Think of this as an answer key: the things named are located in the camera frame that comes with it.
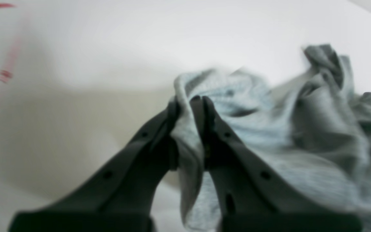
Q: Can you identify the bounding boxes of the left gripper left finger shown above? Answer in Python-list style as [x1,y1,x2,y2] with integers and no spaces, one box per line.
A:
[9,99,180,232]

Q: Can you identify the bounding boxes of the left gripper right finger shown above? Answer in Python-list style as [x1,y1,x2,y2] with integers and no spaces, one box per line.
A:
[190,96,363,232]

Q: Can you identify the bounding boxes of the grey t-shirt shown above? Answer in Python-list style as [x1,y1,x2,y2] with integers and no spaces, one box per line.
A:
[171,44,371,232]

